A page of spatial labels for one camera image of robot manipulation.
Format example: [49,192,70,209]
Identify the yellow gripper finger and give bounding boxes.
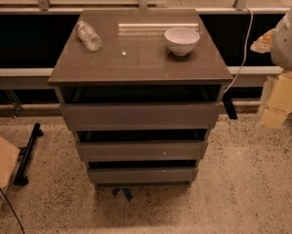
[250,29,274,54]

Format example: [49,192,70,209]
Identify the grey top drawer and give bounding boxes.
[61,103,219,131]

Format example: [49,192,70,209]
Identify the grey drawer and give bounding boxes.
[61,103,219,131]
[76,140,208,162]
[88,168,198,185]

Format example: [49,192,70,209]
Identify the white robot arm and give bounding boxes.
[250,7,292,70]

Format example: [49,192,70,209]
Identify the grey drawer cabinet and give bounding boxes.
[49,10,232,187]

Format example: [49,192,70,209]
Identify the grey middle drawer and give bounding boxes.
[76,140,208,162]

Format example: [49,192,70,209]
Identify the grey bottom drawer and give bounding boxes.
[88,168,198,185]

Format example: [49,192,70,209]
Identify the white ceramic bowl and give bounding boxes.
[164,27,200,56]

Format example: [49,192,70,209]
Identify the clear plastic bottle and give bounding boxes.
[76,20,102,52]

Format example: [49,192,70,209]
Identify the blue tape cross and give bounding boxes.
[111,188,133,202]

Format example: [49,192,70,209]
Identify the black metal stand bar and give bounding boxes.
[14,123,43,186]

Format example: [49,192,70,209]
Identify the white cable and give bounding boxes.
[223,6,254,95]

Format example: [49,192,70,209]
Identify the black cable on floor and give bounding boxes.
[0,171,26,234]

